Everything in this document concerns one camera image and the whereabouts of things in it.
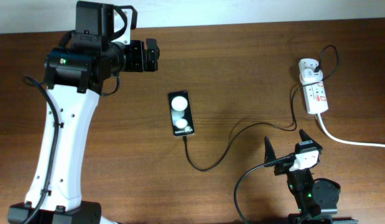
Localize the white USB charger adapter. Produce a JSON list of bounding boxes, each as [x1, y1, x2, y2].
[[299, 68, 323, 85]]

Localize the left black camera cable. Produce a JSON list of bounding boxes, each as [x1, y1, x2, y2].
[[21, 75, 61, 224]]

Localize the black charging cable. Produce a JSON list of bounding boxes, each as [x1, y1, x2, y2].
[[182, 44, 340, 172]]

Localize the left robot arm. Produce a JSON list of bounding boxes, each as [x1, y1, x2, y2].
[[7, 1, 160, 223]]

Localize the black smartphone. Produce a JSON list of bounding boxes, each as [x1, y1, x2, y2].
[[168, 90, 195, 137]]

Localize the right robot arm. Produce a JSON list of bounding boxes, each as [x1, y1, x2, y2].
[[264, 129, 341, 223]]

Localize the white power strip cord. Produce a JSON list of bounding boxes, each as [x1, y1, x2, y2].
[[315, 113, 385, 149]]

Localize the black camera cable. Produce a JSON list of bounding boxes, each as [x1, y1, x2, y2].
[[21, 75, 61, 224], [233, 155, 296, 224]]

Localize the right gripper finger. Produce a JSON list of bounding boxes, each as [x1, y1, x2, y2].
[[264, 136, 277, 167], [299, 129, 322, 149]]

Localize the right black camera cable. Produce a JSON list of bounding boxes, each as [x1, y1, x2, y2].
[[233, 155, 296, 224]]

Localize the white power strip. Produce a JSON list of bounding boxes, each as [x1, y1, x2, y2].
[[299, 58, 328, 114]]

